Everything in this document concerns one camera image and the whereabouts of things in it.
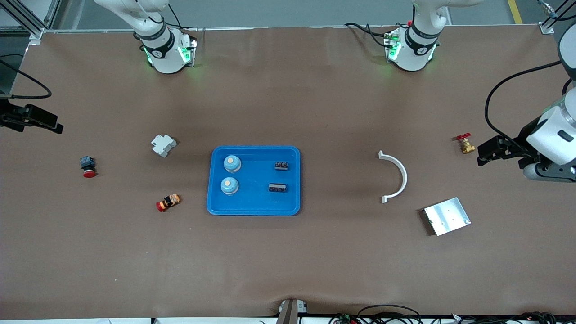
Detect blue plastic tray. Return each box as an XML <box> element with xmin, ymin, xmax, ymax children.
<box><xmin>206</xmin><ymin>145</ymin><xmax>301</xmax><ymax>216</ymax></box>

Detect red mushroom button black base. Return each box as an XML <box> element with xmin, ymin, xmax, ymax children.
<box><xmin>80</xmin><ymin>156</ymin><xmax>97</xmax><ymax>178</ymax></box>

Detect silver metal plate box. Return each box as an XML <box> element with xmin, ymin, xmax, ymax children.
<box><xmin>422</xmin><ymin>197</ymin><xmax>472</xmax><ymax>237</ymax></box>

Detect white circuit breaker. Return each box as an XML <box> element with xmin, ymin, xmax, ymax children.
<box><xmin>151</xmin><ymin>134</ymin><xmax>177</xmax><ymax>158</ymax></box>

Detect red yellow emergency stop button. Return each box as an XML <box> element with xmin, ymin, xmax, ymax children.
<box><xmin>156</xmin><ymin>193</ymin><xmax>181</xmax><ymax>212</ymax></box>

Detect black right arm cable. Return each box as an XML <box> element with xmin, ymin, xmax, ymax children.
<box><xmin>0</xmin><ymin>58</ymin><xmax>52</xmax><ymax>99</ymax></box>

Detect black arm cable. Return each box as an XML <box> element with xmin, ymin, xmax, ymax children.
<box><xmin>0</xmin><ymin>58</ymin><xmax>52</xmax><ymax>99</ymax></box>
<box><xmin>485</xmin><ymin>61</ymin><xmax>576</xmax><ymax>151</ymax></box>

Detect brass valve red handle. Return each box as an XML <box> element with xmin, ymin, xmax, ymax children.
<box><xmin>455</xmin><ymin>133</ymin><xmax>476</xmax><ymax>154</ymax></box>

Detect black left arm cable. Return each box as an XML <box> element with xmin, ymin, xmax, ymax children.
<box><xmin>485</xmin><ymin>61</ymin><xmax>576</xmax><ymax>151</ymax></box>

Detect aluminium frame profile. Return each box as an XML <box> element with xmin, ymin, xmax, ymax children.
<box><xmin>9</xmin><ymin>0</ymin><xmax>61</xmax><ymax>45</ymax></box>
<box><xmin>539</xmin><ymin>0</ymin><xmax>576</xmax><ymax>35</ymax></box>

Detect white curved plastic bracket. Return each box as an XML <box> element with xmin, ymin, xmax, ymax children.
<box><xmin>378</xmin><ymin>151</ymin><xmax>408</xmax><ymax>204</ymax></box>

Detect black base cable bundle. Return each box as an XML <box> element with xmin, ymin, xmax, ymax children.
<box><xmin>344</xmin><ymin>22</ymin><xmax>392</xmax><ymax>48</ymax></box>

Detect black cable bundle coloured wires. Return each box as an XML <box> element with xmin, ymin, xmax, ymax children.
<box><xmin>328</xmin><ymin>305</ymin><xmax>423</xmax><ymax>324</ymax></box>

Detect silver table edge rail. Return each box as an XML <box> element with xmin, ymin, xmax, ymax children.
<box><xmin>43</xmin><ymin>23</ymin><xmax>543</xmax><ymax>33</ymax></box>

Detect metal post bracket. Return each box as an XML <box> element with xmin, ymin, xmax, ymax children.
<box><xmin>275</xmin><ymin>298</ymin><xmax>309</xmax><ymax>324</ymax></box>

